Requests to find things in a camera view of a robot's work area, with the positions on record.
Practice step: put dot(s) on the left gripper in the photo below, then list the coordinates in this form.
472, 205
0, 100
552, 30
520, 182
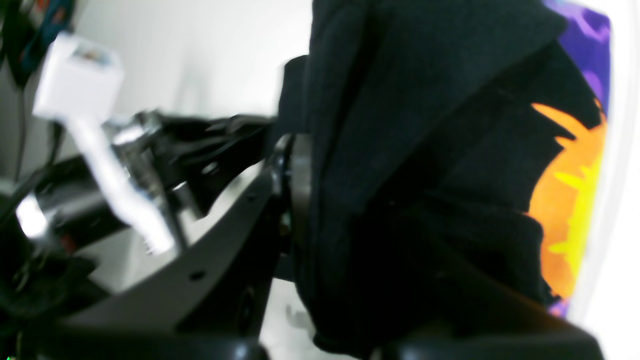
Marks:
178, 163

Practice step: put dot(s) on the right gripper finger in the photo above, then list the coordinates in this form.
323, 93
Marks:
214, 296

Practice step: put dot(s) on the black T-shirt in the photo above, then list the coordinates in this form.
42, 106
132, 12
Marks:
432, 122

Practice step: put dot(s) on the teal glue gun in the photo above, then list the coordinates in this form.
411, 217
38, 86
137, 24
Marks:
29, 28

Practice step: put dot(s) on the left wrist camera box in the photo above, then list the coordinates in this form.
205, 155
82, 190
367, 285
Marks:
79, 78

